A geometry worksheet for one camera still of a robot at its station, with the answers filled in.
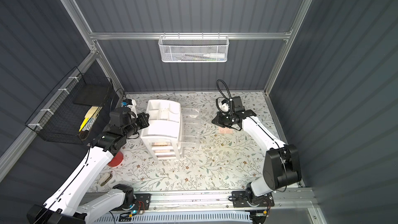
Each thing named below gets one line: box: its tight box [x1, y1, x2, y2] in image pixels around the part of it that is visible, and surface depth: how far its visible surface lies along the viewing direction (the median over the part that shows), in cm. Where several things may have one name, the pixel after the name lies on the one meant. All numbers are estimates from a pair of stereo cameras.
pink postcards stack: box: [218, 126, 234, 135], surface depth 101 cm
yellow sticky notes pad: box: [84, 105, 99, 119], surface depth 77 cm
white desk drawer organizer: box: [140, 99, 181, 161], surface depth 82 cm
